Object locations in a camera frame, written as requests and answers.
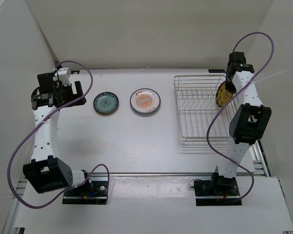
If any yellow brown plate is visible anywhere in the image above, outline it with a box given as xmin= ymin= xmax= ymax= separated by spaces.
xmin=215 ymin=81 xmax=234 ymax=108

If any teal blue patterned plate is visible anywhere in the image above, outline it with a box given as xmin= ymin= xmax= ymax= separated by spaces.
xmin=93 ymin=92 xmax=120 ymax=115

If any white plate orange sunburst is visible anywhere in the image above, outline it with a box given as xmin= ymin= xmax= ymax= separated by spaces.
xmin=129 ymin=88 xmax=161 ymax=113

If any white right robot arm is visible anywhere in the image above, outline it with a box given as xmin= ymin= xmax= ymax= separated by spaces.
xmin=209 ymin=52 xmax=272 ymax=195

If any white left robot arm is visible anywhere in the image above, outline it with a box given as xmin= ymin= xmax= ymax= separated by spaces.
xmin=23 ymin=68 xmax=93 ymax=195

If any white zip tie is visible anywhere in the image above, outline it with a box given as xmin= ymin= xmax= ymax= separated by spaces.
xmin=248 ymin=68 xmax=291 ymax=84

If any black XDOF label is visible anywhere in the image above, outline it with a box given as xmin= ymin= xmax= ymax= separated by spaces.
xmin=208 ymin=69 xmax=226 ymax=73

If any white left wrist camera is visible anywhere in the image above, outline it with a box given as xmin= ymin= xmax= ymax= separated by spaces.
xmin=53 ymin=67 xmax=71 ymax=86

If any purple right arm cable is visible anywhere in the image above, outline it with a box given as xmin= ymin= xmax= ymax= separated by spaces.
xmin=206 ymin=32 xmax=275 ymax=201

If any silver wire dish rack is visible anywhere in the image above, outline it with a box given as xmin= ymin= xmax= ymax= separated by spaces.
xmin=174 ymin=74 xmax=225 ymax=144

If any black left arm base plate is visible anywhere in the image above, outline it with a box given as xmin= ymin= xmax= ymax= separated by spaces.
xmin=62 ymin=176 xmax=109 ymax=205

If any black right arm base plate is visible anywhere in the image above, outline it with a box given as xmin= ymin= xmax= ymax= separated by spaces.
xmin=188 ymin=179 xmax=242 ymax=207

